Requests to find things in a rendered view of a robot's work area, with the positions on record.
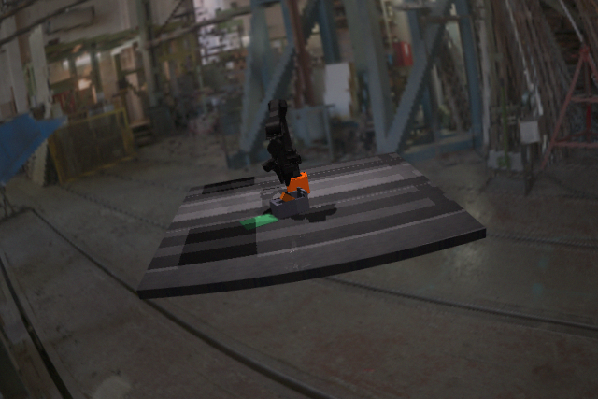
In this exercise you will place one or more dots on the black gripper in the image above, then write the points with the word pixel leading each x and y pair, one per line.
pixel 286 169

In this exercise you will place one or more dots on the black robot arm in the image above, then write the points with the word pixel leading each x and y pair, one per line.
pixel 279 137

